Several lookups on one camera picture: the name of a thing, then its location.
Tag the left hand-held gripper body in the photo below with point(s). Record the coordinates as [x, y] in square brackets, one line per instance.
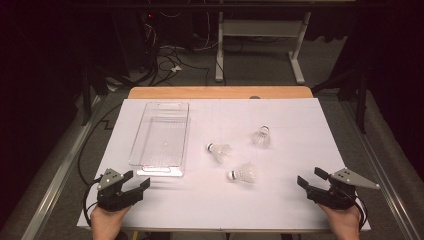
[111, 198]

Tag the white board sheet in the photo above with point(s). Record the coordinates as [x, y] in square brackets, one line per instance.
[283, 206]

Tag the person's right hand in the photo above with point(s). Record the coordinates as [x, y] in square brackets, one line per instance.
[343, 223]

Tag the white shuttlecock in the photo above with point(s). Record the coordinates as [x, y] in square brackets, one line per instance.
[220, 151]
[261, 138]
[245, 173]

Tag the white metal desk frame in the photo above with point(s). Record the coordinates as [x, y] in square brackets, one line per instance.
[260, 28]

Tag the dark curtain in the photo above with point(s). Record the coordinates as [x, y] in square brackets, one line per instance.
[33, 100]
[396, 83]

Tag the white plug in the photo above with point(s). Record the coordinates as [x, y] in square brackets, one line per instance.
[176, 68]

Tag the dark equipment box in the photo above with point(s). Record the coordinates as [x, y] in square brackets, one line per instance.
[133, 40]

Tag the black metal stand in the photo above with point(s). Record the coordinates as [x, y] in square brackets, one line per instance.
[86, 100]
[361, 110]

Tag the dark table grommet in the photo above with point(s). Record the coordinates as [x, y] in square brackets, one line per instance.
[255, 97]

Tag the aluminium floor rail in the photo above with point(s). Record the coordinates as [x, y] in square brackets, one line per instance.
[58, 181]
[398, 213]

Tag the wooden table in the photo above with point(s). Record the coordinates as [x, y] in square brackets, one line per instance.
[216, 92]

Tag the person's left hand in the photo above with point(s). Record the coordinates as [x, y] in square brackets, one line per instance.
[106, 225]

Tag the clear plastic container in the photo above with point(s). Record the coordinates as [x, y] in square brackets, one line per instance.
[160, 143]

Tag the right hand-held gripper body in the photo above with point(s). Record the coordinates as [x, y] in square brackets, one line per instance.
[336, 198]

